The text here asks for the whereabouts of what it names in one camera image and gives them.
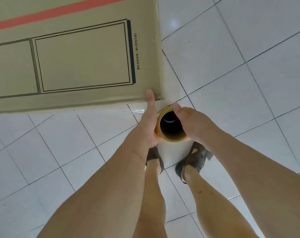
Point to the person's left hand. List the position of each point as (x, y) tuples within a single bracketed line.
[(144, 128)]

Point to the person's right hand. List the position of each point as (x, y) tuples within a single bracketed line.
[(193, 125)]

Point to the person's right thumb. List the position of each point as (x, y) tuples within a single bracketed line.
[(177, 110)]

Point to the person's left thumb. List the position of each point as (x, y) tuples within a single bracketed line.
[(152, 104)]

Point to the clear packing tape roll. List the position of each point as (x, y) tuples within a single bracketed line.
[(171, 126)]

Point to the person's left forearm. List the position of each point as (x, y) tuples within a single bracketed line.
[(100, 190)]

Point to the person's right forearm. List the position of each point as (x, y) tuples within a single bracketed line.
[(259, 185)]

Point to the person's left grey sandal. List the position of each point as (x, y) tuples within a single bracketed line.
[(155, 156)]

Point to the person's grey sandal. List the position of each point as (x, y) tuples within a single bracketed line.
[(195, 158), (155, 156)]

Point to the person's right grey sandal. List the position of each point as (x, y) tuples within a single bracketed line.
[(195, 158)]

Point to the large brown cardboard box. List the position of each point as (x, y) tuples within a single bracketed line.
[(73, 52)]

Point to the person's left leg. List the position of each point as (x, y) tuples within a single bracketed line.
[(150, 203)]

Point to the person's leg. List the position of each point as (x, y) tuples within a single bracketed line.
[(214, 205), (150, 203)]

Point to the person's right leg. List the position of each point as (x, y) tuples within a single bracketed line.
[(214, 205)]

